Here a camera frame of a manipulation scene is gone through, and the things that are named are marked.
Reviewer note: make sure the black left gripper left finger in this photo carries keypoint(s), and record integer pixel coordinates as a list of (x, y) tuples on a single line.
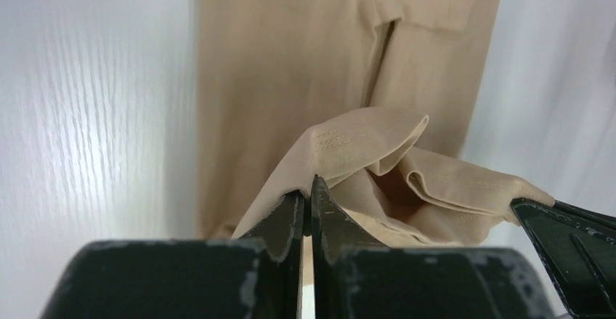
[(255, 276)]

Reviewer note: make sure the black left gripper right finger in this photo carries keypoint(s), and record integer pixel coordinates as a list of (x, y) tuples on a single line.
[(357, 276)]

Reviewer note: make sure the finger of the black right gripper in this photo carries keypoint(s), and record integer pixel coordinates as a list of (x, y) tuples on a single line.
[(577, 249)]

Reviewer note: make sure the beige t shirt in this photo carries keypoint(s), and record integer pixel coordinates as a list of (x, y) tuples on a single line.
[(373, 96)]

